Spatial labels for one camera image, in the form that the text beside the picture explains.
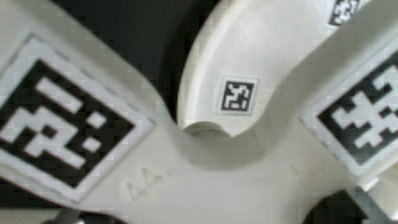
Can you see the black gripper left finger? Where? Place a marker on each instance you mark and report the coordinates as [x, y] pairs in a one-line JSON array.
[[72, 216]]

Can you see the white round table top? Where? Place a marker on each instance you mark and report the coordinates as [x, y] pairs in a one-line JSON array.
[[260, 35]]

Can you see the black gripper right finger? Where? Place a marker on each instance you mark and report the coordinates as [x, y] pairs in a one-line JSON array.
[[347, 208]]

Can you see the white cross-shaped table base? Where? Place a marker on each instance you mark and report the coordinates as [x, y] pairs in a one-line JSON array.
[[96, 153]]

